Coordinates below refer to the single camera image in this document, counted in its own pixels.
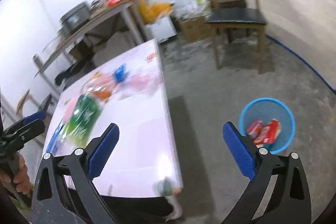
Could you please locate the pink balloon tablecloth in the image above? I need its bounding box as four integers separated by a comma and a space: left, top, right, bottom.
45, 39, 183, 198

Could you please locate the grey metal side table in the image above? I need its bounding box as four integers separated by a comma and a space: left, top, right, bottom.
33, 1, 149, 94

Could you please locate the blue mesh trash basket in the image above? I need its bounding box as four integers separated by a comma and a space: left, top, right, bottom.
239, 97, 295, 154

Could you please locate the clear pink snack bag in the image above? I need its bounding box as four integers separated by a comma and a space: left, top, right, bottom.
81, 71, 161, 102

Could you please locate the brown cardboard box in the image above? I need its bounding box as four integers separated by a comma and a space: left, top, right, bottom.
178, 16, 212, 43

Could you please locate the left hand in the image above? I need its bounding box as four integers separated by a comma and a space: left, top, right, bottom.
0, 154, 31, 194

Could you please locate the wooden chair black seat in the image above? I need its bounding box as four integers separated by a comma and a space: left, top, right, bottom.
205, 0, 267, 74

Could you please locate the black clothing pile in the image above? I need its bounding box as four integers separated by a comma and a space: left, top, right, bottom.
54, 59, 96, 86

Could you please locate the green plastic bottle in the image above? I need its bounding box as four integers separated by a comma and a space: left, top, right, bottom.
62, 94, 102, 148

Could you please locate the grey rice cooker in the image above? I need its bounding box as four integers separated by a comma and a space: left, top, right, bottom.
60, 2, 90, 35

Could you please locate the blue plastic bag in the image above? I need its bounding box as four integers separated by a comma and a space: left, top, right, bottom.
112, 63, 127, 84

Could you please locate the yellow plastic bag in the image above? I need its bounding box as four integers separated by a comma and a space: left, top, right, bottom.
138, 0, 173, 24

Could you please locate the red snack box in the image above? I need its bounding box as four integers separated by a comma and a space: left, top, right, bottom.
245, 119, 281, 147

